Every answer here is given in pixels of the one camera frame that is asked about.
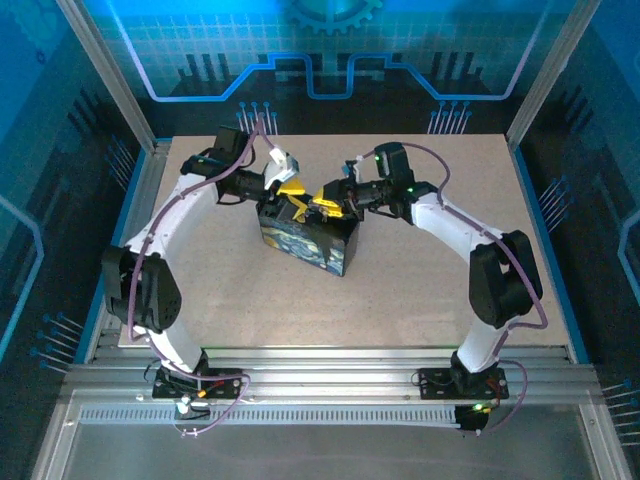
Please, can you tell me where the aluminium corner post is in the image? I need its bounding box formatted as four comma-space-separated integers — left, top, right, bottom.
54, 0, 159, 154
504, 0, 604, 151

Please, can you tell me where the black box with painting print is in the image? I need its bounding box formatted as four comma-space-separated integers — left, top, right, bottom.
258, 197, 362, 278

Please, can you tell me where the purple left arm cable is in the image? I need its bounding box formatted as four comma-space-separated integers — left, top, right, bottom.
126, 112, 282, 438

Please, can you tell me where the aluminium left corner post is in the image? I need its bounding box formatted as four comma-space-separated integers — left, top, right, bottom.
54, 0, 159, 154

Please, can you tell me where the small dark padlock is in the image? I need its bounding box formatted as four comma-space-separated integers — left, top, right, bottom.
298, 198, 326, 224

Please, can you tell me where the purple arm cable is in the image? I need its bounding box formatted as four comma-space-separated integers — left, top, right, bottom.
399, 142, 550, 438
126, 112, 282, 438

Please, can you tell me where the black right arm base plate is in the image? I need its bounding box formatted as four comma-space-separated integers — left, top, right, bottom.
417, 367, 510, 401

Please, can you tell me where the blue right side strip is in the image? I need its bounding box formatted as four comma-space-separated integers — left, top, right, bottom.
512, 144, 591, 364

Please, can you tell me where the grey slotted cable duct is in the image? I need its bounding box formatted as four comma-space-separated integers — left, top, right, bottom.
79, 407, 461, 427

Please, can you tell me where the small black controller box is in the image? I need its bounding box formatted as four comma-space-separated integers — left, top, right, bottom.
453, 403, 489, 434

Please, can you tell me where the aluminium front frame rail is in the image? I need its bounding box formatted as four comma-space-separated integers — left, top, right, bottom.
59, 348, 601, 407

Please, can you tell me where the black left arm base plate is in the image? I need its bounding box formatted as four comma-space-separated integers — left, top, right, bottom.
152, 367, 245, 400

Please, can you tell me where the aluminium right corner post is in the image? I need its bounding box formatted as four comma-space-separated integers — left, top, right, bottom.
504, 0, 604, 151

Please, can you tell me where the grey metal front tray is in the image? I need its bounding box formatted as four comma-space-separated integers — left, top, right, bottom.
29, 394, 632, 480

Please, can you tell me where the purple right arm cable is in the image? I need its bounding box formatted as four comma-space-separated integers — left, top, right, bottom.
399, 142, 550, 438

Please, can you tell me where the aluminium left side rail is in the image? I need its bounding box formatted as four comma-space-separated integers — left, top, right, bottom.
84, 142, 174, 362

